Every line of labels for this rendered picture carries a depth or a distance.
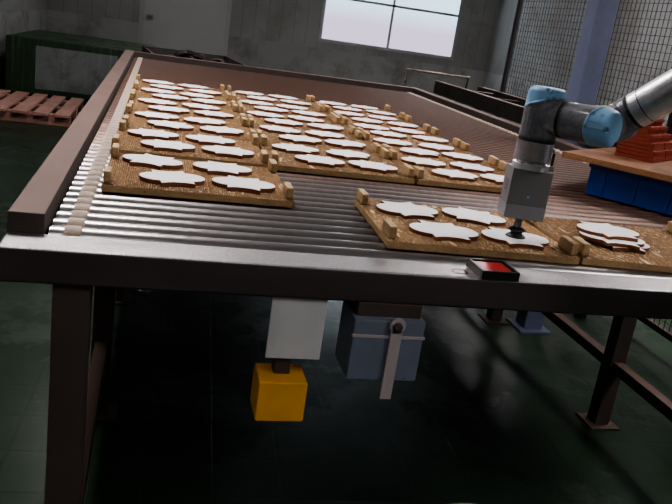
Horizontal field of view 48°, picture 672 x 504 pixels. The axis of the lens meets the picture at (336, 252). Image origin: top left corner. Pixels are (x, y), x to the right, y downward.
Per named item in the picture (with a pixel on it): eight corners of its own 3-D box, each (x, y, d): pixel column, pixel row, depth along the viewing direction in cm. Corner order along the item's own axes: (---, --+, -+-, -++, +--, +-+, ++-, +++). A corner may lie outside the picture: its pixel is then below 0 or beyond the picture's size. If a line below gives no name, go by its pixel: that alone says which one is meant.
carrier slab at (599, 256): (756, 281, 164) (758, 274, 164) (581, 264, 157) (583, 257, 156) (666, 235, 197) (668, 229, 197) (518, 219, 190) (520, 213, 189)
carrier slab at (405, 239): (578, 265, 156) (580, 258, 156) (387, 248, 148) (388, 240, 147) (513, 219, 189) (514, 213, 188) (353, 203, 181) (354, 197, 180)
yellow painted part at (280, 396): (302, 422, 139) (320, 303, 132) (254, 421, 137) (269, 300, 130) (295, 401, 146) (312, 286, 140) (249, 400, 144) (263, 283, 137)
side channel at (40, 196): (43, 266, 130) (45, 213, 128) (5, 264, 129) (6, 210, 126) (133, 66, 505) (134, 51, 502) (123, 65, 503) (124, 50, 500)
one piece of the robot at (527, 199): (548, 149, 163) (531, 222, 168) (507, 143, 162) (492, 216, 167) (561, 157, 153) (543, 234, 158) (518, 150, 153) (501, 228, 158)
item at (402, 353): (415, 401, 141) (432, 311, 136) (343, 400, 138) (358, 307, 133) (398, 373, 152) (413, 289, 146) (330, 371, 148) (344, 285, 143)
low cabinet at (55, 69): (34, 82, 1005) (36, 29, 985) (154, 97, 1035) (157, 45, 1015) (2, 97, 847) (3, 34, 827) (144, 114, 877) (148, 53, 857)
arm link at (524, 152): (513, 136, 160) (551, 141, 160) (509, 157, 161) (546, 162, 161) (522, 141, 153) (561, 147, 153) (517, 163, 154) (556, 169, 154)
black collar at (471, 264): (518, 281, 141) (520, 273, 140) (481, 279, 139) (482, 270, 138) (501, 268, 148) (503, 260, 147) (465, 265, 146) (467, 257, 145)
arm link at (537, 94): (560, 90, 147) (521, 83, 153) (547, 146, 151) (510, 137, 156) (577, 91, 153) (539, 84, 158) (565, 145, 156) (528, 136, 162)
